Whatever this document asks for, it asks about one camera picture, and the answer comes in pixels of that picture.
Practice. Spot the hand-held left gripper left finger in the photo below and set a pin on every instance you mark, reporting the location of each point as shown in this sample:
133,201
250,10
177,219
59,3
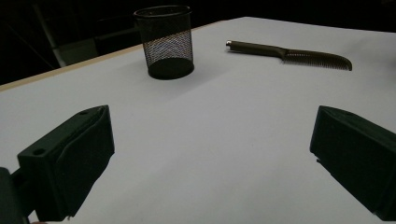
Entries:
62,168

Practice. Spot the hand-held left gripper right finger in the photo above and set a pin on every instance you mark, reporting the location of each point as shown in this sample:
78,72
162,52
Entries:
358,161

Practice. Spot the black mesh pen cup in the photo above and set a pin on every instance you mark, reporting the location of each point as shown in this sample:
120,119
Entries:
169,67

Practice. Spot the dark brown comb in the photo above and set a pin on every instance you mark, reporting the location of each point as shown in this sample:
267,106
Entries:
255,49

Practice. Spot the white table cover sheet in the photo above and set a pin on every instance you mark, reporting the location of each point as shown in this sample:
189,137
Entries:
202,140

